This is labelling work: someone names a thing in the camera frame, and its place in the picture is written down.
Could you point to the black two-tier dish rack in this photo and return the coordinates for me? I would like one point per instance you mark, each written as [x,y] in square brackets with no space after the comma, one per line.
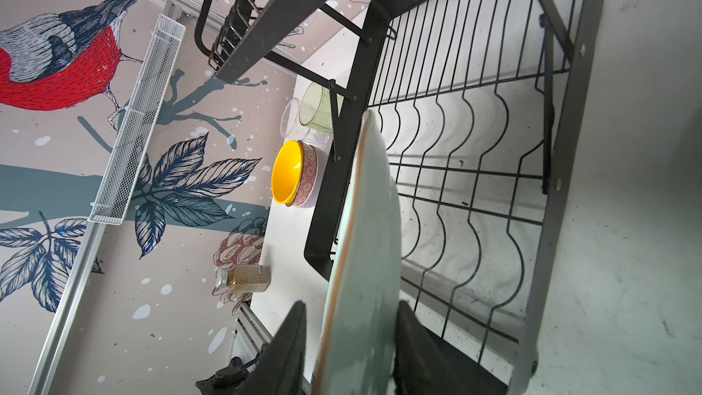
[479,103]

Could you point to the spice jar silver lid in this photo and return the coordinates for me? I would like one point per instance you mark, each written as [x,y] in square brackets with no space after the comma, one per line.
[243,279]

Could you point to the green glass tumbler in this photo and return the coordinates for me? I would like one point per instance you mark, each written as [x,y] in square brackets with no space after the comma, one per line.
[315,109]

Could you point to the white wire mesh shelf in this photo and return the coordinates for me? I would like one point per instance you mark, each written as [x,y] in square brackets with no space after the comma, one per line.
[126,160]

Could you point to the clear glass tumbler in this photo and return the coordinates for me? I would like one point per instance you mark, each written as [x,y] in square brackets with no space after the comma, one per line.
[290,127]

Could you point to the lilac ceramic bowl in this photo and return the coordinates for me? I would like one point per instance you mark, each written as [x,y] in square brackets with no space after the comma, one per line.
[321,165]

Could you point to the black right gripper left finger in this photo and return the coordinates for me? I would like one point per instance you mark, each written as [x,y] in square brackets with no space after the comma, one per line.
[280,367]

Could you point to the red patterned bowl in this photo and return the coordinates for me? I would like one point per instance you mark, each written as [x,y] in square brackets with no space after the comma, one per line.
[308,177]

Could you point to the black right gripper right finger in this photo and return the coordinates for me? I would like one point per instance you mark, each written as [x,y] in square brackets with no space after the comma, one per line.
[424,363]

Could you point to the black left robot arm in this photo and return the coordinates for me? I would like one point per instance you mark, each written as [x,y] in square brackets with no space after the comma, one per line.
[227,380]

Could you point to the yellow bowl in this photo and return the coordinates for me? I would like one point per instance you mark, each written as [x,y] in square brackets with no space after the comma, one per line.
[287,174]

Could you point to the pale green plate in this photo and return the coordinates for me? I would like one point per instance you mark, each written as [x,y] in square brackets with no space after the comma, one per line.
[357,345]

